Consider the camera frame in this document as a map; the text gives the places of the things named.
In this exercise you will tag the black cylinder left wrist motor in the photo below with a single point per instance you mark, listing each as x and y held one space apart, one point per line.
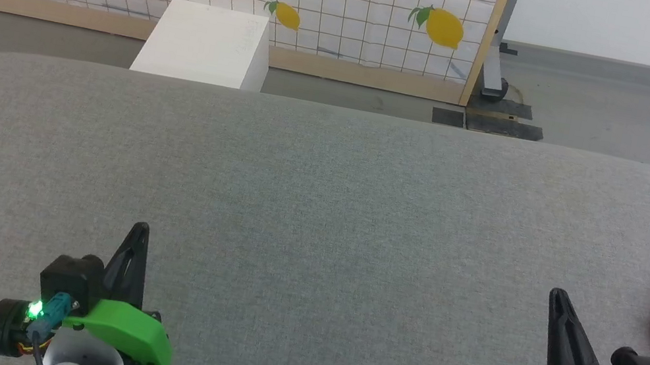
5 327

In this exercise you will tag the grey fabric sofa cushion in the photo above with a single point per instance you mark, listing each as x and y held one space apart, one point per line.
318 221

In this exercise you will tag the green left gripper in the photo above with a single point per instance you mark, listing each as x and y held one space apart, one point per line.
129 328

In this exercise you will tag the white rectangular box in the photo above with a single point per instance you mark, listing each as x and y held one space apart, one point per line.
205 44

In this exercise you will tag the grey metal stand with wheel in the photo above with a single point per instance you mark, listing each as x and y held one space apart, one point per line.
497 59

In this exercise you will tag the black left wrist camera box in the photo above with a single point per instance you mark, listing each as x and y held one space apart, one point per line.
71 278

